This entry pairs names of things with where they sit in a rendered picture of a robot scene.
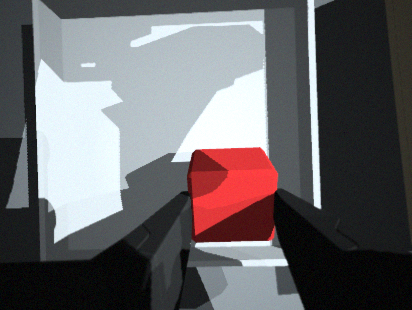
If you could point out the red block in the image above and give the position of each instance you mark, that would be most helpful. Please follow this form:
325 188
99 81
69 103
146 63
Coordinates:
232 195

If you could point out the white open tray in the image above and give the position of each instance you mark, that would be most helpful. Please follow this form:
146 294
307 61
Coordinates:
126 90

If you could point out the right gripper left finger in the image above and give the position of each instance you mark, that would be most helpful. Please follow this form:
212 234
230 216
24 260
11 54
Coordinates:
152 279

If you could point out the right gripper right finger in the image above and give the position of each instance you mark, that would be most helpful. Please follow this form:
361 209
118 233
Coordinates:
336 266

